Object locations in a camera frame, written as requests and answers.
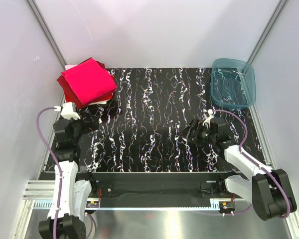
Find stack of folded t shirts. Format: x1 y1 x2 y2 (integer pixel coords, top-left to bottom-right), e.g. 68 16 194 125
64 65 114 106

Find black marble pattern mat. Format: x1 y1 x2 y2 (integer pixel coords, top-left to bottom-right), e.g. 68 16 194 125
43 67 269 173

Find teal translucent plastic bin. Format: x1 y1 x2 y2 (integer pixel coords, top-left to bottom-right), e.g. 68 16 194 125
210 58 256 110

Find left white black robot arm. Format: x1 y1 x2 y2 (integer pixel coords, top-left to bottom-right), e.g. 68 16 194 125
38 113 99 239

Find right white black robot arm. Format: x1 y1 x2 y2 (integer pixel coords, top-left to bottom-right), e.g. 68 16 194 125
177 116 297 221

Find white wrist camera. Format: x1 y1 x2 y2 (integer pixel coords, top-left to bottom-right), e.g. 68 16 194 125
203 109 214 128
53 102 81 120

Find left aluminium corner post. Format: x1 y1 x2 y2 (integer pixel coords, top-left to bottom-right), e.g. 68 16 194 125
25 0 67 70

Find aluminium corner post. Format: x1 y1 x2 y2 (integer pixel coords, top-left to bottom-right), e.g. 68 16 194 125
25 0 67 70
247 0 289 65

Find aluminium frame rail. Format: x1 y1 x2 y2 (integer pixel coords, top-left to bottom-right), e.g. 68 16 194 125
22 179 295 212

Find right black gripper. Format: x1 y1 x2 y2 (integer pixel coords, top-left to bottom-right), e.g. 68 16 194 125
177 119 216 148

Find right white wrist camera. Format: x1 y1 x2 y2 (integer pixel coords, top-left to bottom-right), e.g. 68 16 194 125
203 109 214 128

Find right aluminium corner post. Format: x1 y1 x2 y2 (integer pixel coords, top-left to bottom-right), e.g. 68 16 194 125
247 0 289 65

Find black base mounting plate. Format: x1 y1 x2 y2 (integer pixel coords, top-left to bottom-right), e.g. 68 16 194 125
92 172 233 209

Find bright pink t shirt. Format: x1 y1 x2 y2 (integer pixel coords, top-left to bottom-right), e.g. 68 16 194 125
60 60 118 106

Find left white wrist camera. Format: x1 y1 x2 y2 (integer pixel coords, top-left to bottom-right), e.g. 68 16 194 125
53 102 81 120

